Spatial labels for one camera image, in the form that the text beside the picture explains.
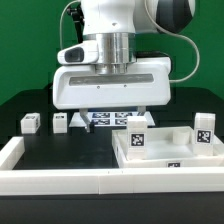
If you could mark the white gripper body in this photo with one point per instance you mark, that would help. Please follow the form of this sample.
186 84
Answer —
146 83

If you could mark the white square tabletop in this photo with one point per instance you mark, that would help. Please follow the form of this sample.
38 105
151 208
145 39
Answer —
162 152

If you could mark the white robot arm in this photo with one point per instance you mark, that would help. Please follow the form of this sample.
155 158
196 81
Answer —
104 70

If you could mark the white U-shaped obstacle fence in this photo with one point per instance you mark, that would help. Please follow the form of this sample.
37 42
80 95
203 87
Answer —
101 181

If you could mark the white marker base plate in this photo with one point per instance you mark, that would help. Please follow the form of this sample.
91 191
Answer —
102 119

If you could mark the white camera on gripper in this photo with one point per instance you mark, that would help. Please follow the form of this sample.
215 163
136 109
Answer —
85 53

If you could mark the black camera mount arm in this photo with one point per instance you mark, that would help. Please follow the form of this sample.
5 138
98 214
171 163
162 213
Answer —
78 19

